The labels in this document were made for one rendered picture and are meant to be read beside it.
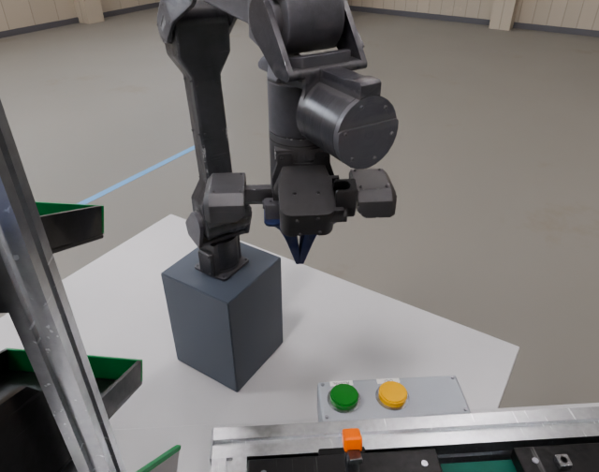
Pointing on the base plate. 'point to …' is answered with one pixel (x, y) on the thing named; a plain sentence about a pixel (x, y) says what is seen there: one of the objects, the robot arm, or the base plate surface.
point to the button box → (450, 397)
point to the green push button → (343, 396)
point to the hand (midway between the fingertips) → (299, 236)
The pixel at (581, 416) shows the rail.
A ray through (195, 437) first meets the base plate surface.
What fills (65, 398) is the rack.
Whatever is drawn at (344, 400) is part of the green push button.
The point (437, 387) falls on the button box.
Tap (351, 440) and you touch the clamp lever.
